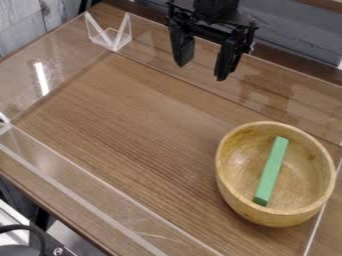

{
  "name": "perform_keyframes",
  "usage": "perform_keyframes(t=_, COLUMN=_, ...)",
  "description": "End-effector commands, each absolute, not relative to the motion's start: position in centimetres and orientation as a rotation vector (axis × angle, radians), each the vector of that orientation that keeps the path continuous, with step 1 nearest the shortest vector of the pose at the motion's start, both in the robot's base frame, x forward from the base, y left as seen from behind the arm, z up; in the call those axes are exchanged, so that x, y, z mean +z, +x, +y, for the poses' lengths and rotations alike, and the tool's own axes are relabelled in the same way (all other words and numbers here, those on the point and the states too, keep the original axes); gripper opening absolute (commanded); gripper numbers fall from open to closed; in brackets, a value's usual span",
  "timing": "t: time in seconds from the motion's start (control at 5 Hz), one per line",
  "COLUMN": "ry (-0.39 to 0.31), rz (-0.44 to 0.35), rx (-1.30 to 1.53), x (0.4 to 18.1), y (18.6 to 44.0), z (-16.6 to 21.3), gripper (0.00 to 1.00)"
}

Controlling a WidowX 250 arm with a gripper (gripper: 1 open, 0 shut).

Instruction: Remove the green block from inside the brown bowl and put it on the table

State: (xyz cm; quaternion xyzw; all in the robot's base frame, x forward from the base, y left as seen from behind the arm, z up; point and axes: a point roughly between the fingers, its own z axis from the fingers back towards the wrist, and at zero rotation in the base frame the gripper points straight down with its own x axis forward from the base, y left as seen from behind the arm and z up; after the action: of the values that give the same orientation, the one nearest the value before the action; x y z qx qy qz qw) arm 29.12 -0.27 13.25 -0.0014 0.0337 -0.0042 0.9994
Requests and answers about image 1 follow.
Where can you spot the green rectangular block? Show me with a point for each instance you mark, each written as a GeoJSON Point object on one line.
{"type": "Point", "coordinates": [270, 172]}

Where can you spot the brown wooden bowl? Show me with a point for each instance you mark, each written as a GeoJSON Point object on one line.
{"type": "Point", "coordinates": [307, 178]}

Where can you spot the clear acrylic enclosure wall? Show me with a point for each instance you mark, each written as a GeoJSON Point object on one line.
{"type": "Point", "coordinates": [110, 136]}

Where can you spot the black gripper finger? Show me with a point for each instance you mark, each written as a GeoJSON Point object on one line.
{"type": "Point", "coordinates": [182, 43]}
{"type": "Point", "coordinates": [228, 59]}

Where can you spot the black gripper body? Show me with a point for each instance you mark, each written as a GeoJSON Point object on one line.
{"type": "Point", "coordinates": [214, 20]}

